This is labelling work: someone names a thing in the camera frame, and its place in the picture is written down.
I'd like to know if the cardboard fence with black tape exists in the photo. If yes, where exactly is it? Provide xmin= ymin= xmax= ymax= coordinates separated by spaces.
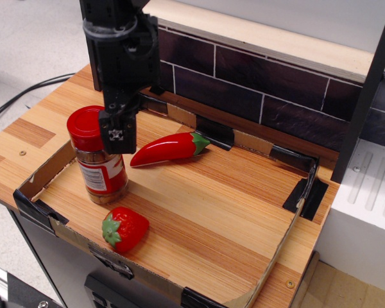
xmin=6 ymin=89 xmax=338 ymax=307

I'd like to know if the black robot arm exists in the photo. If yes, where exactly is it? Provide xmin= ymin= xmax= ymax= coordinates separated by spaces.
xmin=80 ymin=0 xmax=160 ymax=154

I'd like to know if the red-capped spice bottle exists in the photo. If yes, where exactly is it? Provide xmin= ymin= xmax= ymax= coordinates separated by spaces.
xmin=67 ymin=105 xmax=128 ymax=205

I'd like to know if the red toy chili pepper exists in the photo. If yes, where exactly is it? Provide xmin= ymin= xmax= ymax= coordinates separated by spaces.
xmin=130 ymin=132 xmax=210 ymax=167

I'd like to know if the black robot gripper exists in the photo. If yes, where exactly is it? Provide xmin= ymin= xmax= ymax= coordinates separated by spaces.
xmin=83 ymin=15 xmax=160 ymax=154

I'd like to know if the red toy strawberry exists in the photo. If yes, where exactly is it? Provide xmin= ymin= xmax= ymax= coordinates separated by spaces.
xmin=101 ymin=207 xmax=150 ymax=253

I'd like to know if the black equipment at bottom-left corner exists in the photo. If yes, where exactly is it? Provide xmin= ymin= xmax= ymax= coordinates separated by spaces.
xmin=0 ymin=268 xmax=62 ymax=308

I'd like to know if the black device below table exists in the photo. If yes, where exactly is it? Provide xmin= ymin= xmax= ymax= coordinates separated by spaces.
xmin=84 ymin=274 xmax=180 ymax=308

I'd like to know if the white ridged side counter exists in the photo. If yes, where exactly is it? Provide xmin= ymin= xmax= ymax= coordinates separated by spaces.
xmin=317 ymin=67 xmax=385 ymax=289

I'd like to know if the black floor cable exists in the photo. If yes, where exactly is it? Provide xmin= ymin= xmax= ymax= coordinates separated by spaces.
xmin=0 ymin=73 xmax=76 ymax=124

